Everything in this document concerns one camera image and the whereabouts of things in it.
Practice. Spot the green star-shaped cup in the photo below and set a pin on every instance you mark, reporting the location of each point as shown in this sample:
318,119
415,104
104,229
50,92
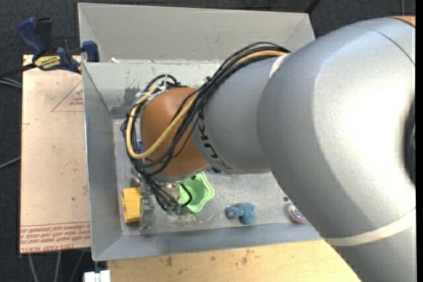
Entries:
200,191

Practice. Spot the yellow block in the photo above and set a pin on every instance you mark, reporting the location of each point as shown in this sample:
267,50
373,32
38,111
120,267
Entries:
131,204

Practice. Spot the grey metal bin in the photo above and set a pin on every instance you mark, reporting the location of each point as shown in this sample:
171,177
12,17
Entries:
185,33

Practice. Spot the blue toy animal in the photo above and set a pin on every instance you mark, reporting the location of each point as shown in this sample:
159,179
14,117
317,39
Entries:
244,213

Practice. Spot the brown cardboard board, red print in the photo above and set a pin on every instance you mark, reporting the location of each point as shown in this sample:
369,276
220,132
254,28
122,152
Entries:
53,155

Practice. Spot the small multicoloured ball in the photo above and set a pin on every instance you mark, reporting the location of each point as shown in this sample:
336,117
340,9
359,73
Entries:
296,214

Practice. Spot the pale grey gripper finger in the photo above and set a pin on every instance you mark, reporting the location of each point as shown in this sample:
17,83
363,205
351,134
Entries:
147,214

